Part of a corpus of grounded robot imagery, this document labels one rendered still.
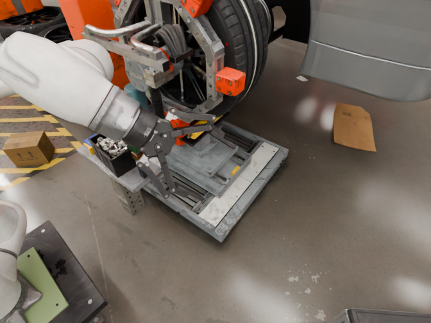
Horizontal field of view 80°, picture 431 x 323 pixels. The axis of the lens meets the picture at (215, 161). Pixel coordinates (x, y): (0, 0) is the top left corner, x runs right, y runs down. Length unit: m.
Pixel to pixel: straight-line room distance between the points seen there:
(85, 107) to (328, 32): 1.02
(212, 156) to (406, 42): 1.04
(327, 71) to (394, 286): 1.10
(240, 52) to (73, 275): 1.07
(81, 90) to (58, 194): 1.52
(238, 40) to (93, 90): 0.65
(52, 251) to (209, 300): 0.73
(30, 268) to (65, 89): 0.97
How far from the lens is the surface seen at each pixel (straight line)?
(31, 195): 2.04
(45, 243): 1.37
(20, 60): 0.48
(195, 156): 1.57
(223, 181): 1.51
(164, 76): 0.90
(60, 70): 0.47
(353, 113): 2.56
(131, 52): 0.96
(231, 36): 1.00
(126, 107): 0.47
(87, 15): 1.40
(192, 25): 0.99
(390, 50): 1.23
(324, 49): 1.27
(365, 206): 1.86
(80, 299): 1.19
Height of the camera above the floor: 1.34
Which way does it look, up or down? 47 degrees down
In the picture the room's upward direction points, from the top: straight up
